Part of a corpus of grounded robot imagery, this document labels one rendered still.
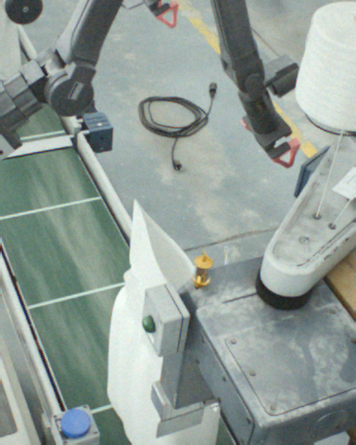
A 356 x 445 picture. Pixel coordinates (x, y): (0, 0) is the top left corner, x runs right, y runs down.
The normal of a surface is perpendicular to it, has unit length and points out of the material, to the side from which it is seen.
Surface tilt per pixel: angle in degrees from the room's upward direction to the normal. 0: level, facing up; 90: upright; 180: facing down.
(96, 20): 89
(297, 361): 0
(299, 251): 0
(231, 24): 91
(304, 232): 0
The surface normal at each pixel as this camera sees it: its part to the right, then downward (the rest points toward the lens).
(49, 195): 0.11, -0.74
